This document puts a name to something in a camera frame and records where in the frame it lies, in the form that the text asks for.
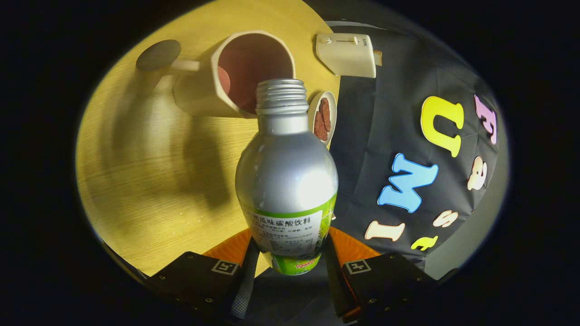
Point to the silver juice bottle green label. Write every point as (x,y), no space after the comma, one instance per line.
(285,181)

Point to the white toaster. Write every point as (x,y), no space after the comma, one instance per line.
(346,56)

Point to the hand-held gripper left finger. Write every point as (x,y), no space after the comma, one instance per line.
(244,290)

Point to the wooden table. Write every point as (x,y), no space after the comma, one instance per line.
(145,172)

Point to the toast slice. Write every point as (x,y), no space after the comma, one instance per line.
(379,58)

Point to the white round plate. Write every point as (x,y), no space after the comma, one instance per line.
(332,108)

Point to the brown meat slice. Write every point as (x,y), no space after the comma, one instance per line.
(325,113)
(320,130)

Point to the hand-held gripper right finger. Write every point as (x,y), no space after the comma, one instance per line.
(335,285)

